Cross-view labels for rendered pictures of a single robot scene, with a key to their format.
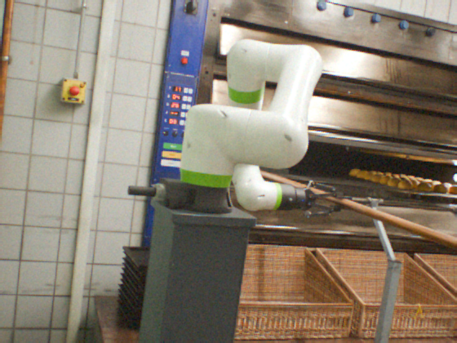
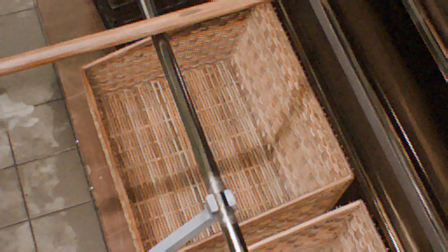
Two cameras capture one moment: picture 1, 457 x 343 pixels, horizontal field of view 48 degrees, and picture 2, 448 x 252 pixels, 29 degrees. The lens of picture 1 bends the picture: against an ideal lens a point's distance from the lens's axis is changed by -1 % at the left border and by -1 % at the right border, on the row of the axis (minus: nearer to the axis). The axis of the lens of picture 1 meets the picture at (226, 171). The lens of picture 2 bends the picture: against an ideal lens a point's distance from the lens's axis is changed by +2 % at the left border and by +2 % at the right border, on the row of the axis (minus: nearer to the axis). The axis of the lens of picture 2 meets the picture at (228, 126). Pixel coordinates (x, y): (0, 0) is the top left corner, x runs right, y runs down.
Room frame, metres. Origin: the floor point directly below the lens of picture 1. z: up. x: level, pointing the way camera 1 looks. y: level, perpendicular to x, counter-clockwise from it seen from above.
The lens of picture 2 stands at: (2.25, -1.28, 2.48)
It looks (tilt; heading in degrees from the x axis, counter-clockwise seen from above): 60 degrees down; 88
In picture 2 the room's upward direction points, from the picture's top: 2 degrees clockwise
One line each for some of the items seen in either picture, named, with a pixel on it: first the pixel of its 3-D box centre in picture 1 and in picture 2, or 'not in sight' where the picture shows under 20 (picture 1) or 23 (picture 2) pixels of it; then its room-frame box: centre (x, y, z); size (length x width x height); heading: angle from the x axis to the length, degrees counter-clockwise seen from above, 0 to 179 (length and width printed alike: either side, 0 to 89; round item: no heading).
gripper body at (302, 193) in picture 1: (303, 198); not in sight; (1.78, -0.27, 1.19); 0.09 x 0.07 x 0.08; 110
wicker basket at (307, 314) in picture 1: (272, 287); (208, 134); (2.24, -0.27, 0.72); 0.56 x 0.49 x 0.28; 110
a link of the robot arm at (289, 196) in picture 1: (283, 197); not in sight; (1.76, -0.20, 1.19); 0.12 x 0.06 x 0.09; 20
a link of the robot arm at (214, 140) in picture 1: (215, 144); not in sight; (1.24, 0.04, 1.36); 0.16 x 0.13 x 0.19; 79
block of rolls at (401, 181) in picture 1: (404, 180); not in sight; (3.28, -1.13, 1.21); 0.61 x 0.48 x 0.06; 19
